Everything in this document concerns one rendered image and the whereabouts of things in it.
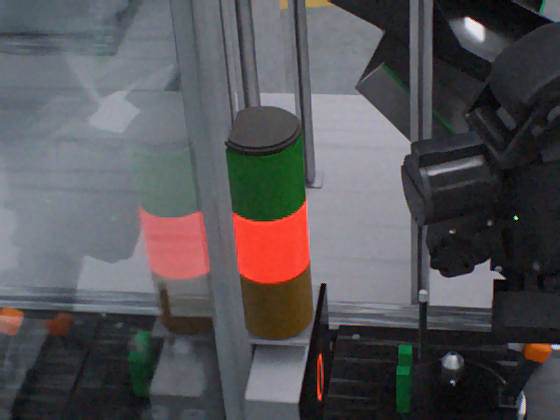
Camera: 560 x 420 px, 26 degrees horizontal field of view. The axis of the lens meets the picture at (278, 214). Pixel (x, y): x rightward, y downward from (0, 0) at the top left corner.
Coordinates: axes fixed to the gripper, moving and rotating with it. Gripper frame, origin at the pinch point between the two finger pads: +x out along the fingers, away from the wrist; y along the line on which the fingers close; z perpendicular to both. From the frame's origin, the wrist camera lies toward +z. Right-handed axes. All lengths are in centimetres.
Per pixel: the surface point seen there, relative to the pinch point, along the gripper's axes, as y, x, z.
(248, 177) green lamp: 21.3, -28.8, 17.9
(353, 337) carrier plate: -9.5, 13.9, 16.8
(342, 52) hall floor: -237, 113, 48
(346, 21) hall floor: -257, 113, 49
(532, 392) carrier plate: -3.3, 14.3, -1.1
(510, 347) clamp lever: 0.7, 4.6, 1.3
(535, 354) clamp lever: 1.2, 4.8, -0.9
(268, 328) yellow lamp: 21.5, -16.4, 17.8
